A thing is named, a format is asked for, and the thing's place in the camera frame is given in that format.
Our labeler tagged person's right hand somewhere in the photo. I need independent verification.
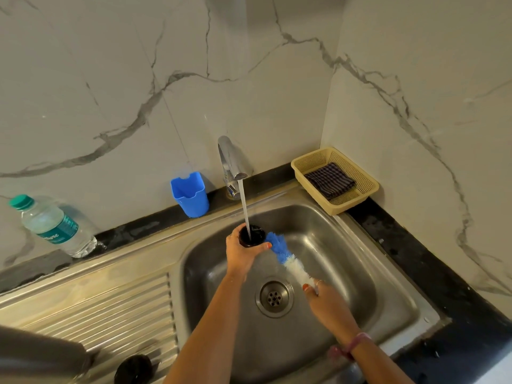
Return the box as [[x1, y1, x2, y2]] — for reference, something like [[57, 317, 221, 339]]
[[302, 278, 363, 348]]

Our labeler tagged person's left hand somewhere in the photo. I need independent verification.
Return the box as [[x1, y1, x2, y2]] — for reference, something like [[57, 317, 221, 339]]
[[225, 226, 273, 283]]

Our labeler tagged steel cup cap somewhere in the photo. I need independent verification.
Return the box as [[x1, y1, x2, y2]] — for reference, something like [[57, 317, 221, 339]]
[[239, 223, 267, 249]]

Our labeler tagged blue white bottle brush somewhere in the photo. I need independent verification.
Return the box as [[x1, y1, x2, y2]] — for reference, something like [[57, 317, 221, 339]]
[[265, 231, 321, 294]]

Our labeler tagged dark checked cloth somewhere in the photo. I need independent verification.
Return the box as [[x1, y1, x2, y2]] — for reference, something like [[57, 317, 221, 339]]
[[303, 163, 356, 201]]

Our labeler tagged black stopper lid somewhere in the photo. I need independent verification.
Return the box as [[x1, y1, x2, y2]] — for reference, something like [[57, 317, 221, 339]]
[[114, 354, 154, 384]]

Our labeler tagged stainless steel flask body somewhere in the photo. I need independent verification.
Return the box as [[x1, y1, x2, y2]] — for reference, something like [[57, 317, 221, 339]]
[[0, 325, 95, 384]]

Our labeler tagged person's left forearm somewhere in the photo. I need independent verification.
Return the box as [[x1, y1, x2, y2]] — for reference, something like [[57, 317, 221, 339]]
[[163, 274, 245, 384]]

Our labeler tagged clear plastic water bottle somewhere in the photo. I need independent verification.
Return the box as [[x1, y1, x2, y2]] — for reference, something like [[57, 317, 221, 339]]
[[9, 194, 98, 259]]

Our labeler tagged stainless steel sink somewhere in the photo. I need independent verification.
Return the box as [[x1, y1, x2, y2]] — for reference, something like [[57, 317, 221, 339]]
[[0, 179, 453, 384]]

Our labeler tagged blue plastic brush holder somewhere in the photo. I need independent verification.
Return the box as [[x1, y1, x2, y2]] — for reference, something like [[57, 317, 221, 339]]
[[170, 171, 210, 219]]

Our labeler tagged chrome faucet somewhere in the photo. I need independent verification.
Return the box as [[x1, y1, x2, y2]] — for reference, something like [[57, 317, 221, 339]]
[[217, 135, 254, 201]]

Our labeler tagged yellow plastic basket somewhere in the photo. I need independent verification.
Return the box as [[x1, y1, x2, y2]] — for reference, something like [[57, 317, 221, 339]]
[[291, 147, 380, 216]]

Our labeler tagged pink thread bracelet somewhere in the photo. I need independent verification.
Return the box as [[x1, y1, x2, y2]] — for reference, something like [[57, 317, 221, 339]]
[[327, 332, 373, 363]]

